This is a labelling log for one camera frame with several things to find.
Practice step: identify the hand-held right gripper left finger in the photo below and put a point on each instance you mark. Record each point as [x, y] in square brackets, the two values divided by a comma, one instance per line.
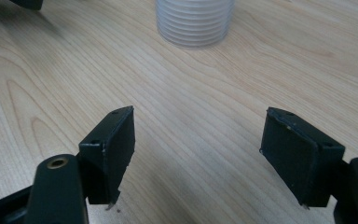
[112, 155]

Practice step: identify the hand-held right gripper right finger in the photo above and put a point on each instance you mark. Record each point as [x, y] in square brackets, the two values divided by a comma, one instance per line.
[298, 161]

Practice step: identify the stack of clear plastic cups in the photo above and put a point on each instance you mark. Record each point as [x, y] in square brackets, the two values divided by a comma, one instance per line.
[195, 21]

